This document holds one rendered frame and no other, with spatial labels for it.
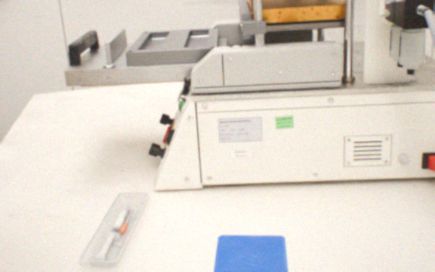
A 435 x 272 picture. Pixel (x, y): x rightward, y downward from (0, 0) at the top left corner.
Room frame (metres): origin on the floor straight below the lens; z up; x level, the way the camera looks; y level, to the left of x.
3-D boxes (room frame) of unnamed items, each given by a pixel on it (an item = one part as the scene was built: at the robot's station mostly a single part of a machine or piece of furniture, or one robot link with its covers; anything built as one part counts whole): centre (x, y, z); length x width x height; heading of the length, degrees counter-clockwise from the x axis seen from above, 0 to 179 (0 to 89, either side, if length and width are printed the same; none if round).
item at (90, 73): (0.96, 0.10, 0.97); 0.30 x 0.22 x 0.08; 87
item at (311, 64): (0.81, -0.10, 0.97); 0.26 x 0.05 x 0.07; 87
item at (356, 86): (0.94, -0.22, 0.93); 0.46 x 0.35 x 0.01; 87
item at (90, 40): (0.97, 0.23, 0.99); 0.15 x 0.02 x 0.04; 177
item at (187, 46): (0.96, 0.05, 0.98); 0.20 x 0.17 x 0.03; 177
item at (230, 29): (1.08, -0.12, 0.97); 0.25 x 0.05 x 0.07; 87
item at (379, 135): (0.93, -0.17, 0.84); 0.53 x 0.37 x 0.17; 87
